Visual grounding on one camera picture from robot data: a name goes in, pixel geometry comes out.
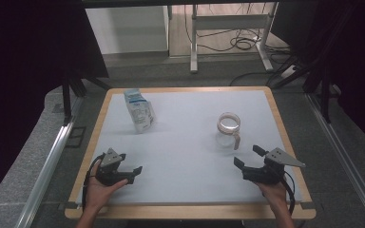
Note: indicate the person's right hand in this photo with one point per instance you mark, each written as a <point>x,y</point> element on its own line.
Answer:
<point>274,196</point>

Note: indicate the white power strip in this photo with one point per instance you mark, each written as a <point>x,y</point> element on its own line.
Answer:
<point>287,71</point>

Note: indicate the person's left hand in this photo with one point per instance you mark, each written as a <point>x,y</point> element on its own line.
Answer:
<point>96,193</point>

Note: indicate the white cabinet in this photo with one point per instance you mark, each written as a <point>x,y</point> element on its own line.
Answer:
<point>126,30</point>

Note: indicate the dark curtain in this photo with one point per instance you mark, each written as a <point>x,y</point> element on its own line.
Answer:
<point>355,63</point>
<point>22,79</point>

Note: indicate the black metal stand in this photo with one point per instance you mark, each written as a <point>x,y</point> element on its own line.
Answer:
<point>66,95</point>
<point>324,95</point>

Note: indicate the white metal desk frame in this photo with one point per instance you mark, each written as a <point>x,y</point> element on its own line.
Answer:
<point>228,22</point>

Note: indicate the wooden table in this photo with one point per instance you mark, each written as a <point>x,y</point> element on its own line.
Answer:
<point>183,211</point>

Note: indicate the aluminium rail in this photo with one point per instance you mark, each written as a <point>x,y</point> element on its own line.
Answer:
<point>49,167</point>
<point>345,158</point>

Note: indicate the white and blue carton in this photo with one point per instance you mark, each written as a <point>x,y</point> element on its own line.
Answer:
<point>139,110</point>

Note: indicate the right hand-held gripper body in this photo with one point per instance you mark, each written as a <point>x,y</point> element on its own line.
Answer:
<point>267,174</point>

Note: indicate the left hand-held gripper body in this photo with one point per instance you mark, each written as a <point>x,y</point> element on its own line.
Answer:
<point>110,158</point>

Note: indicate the light grey table mat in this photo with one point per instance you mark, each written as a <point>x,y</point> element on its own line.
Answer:
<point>183,164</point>

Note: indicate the glass pitcher with wooden rim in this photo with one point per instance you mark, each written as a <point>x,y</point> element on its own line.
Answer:
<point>228,128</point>

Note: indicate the black floor bracket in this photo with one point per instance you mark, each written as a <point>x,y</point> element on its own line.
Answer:
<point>76,136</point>

